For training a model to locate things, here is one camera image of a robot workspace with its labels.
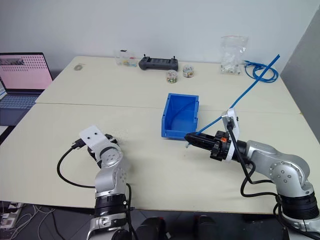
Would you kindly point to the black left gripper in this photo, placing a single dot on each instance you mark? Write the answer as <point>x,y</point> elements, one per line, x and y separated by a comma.
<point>112,139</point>

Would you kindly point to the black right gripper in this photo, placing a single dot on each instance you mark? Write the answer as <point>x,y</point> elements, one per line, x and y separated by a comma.
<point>220,147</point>

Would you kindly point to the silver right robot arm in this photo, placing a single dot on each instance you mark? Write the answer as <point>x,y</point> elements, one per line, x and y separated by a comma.
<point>285,170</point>

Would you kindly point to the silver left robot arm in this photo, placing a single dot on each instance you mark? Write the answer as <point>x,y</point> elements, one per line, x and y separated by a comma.
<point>113,177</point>

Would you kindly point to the blue plastic bin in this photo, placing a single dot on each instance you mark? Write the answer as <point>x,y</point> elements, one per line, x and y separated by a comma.
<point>180,125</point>

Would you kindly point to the round jar of colourful beads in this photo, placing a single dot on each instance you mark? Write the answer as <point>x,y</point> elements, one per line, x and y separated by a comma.
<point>188,71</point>
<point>172,77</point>

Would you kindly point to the small clear plastic box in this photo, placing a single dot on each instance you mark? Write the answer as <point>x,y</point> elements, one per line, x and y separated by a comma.
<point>125,58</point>

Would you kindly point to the dark rounded shape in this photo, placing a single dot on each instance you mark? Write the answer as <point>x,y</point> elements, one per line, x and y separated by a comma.
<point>207,227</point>
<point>152,228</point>

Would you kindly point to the black handheld remote controller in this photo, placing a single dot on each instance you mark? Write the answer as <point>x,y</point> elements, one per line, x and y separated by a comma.
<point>158,63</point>

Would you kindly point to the clear bag of white couplers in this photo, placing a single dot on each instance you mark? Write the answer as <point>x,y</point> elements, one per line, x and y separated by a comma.
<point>232,57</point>

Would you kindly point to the open laptop with pink screen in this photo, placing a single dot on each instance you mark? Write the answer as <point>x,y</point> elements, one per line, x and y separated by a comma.
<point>23,75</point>

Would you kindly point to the white power strip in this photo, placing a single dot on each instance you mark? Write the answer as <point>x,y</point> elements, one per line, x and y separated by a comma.
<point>8,216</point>

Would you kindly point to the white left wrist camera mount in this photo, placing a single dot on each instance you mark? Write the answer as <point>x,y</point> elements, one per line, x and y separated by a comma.
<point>93,137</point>

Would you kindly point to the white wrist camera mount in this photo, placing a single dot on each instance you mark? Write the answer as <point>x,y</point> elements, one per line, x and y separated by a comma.
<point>93,137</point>
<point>232,117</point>

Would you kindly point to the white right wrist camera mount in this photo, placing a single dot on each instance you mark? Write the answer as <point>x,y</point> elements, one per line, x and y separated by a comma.
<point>232,117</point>

